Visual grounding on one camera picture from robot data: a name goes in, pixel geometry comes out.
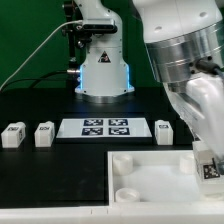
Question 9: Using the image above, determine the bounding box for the white cable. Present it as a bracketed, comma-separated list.
[0, 20, 84, 92]

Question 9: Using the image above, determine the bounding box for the white square table top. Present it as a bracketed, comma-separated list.
[108, 150, 224, 204]

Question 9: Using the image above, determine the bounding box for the white fiducial marker plate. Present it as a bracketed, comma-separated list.
[57, 118, 152, 139]

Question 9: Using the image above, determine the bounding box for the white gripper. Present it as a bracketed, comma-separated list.
[164, 73, 224, 161]

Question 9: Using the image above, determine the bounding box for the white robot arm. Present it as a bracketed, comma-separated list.
[75, 0, 224, 162]

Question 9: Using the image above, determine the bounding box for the white L-shaped obstacle fence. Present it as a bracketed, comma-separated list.
[0, 201, 224, 224]

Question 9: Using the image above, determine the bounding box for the black camera stand pole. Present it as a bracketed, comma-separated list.
[62, 0, 80, 71]

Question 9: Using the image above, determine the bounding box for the black cable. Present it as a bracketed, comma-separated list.
[0, 69, 81, 93]

